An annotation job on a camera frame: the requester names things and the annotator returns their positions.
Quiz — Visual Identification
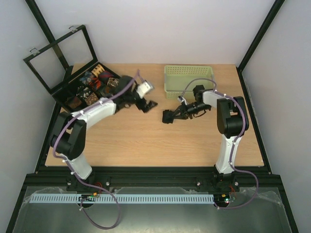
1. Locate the black necktie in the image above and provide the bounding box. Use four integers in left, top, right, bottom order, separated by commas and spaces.
162, 110, 174, 124

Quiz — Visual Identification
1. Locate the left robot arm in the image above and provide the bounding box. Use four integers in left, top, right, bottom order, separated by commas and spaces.
51, 76, 157, 180

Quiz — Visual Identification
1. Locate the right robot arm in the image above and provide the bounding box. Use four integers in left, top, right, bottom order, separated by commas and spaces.
162, 85, 249, 190

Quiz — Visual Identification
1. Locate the green plastic basket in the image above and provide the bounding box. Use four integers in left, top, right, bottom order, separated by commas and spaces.
164, 65, 214, 100

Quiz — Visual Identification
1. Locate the brown beige rolled tie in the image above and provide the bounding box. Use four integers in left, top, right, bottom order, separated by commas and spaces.
107, 77, 119, 88

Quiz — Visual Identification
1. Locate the olive brown rolled tie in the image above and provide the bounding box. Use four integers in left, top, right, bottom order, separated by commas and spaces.
96, 85, 111, 97

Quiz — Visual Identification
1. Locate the dark red rolled tie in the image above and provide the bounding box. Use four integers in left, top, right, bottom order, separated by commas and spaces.
98, 71, 114, 83

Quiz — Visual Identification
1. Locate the orange striped rolled tie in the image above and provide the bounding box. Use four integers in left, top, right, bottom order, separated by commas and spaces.
88, 77, 103, 91

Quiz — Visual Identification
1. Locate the brown dotted rolled tie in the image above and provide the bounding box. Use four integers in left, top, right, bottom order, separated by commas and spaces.
85, 93, 99, 106

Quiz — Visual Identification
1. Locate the black tie storage box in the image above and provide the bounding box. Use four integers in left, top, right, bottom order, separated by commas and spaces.
53, 63, 121, 112

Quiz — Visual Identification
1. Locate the tan patterned rolled tie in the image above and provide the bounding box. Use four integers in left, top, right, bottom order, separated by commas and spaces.
91, 64, 105, 77

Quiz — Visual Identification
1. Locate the black white rolled tie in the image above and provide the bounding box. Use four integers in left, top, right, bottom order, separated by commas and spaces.
76, 86, 93, 100

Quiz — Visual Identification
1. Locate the blue patterned rolled tie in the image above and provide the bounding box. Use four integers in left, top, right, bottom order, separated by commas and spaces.
79, 71, 97, 85

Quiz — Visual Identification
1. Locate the rust brown rolled tie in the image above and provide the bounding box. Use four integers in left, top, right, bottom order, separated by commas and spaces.
65, 96, 82, 109

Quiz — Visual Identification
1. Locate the glass box lid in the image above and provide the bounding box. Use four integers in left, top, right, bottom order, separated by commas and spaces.
23, 25, 98, 95

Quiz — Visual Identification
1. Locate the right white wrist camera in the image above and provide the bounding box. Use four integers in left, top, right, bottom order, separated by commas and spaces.
177, 96, 188, 105

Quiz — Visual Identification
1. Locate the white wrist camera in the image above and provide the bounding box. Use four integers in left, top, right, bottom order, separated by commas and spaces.
136, 81, 154, 99
177, 96, 188, 105

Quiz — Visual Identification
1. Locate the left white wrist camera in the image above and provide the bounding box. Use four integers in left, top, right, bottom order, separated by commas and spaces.
136, 81, 154, 99

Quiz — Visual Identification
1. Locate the white slotted cable duct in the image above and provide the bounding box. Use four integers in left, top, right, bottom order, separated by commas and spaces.
29, 194, 214, 204

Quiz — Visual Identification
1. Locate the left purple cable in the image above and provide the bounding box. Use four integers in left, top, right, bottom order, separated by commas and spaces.
51, 69, 146, 229

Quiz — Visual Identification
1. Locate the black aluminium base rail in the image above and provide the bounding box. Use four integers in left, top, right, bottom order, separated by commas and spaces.
22, 167, 284, 193

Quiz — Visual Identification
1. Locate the right black frame post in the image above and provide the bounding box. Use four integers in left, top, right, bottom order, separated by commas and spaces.
236, 0, 285, 70

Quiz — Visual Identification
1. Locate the black frame post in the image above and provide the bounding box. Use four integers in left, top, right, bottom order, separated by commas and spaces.
25, 0, 69, 71
236, 0, 285, 70

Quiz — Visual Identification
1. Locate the left black frame post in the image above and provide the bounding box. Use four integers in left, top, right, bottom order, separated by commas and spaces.
25, 0, 69, 71

